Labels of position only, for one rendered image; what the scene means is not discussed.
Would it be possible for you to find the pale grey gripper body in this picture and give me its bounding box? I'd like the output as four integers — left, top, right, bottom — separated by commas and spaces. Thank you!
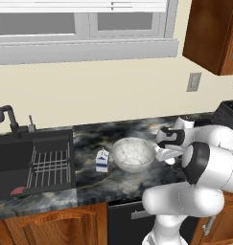
153, 145, 184, 163

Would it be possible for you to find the white marbled bowl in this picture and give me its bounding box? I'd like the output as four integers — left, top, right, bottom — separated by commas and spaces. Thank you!
110, 137, 156, 174

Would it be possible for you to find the white and blue milk carton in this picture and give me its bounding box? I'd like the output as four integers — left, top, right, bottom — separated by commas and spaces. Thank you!
95, 148, 110, 174

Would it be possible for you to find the black sink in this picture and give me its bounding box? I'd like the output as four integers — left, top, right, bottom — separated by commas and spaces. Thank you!
0, 128, 77, 199

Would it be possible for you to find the black toaster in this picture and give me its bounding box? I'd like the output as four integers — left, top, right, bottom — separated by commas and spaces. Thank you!
211, 100, 233, 135

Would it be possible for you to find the black dishwasher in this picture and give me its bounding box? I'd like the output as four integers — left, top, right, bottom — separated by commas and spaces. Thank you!
106, 198, 199, 245

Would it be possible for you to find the brown wooden cupboard door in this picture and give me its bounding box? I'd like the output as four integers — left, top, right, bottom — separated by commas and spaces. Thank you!
189, 190, 233, 245
2, 202, 108, 245

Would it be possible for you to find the grey window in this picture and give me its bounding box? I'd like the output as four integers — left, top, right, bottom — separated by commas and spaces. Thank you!
0, 0, 180, 67

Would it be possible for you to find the grey soap dispenser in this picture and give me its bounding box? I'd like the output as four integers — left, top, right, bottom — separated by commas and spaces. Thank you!
27, 114, 37, 133

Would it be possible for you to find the red sponge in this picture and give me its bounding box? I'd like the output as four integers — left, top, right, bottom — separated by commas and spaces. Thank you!
10, 186, 27, 196

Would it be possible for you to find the black tap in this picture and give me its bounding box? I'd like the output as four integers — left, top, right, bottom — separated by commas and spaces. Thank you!
0, 104, 30, 135

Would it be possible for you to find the grey dishwasher handle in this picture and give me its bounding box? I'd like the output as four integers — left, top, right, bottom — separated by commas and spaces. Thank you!
130, 209, 151, 221

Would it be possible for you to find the grey wall outlet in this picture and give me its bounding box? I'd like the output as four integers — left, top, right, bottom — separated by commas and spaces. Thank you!
186, 72, 202, 93

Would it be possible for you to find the grey cupboard door handle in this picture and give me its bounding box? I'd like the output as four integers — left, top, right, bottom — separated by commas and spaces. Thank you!
201, 214, 218, 237

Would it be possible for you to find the grey wire dish rack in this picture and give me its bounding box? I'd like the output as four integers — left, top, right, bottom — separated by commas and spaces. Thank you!
26, 142, 73, 189

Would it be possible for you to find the brown wooden wall cupboard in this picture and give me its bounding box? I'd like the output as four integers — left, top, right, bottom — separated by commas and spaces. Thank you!
181, 0, 233, 77

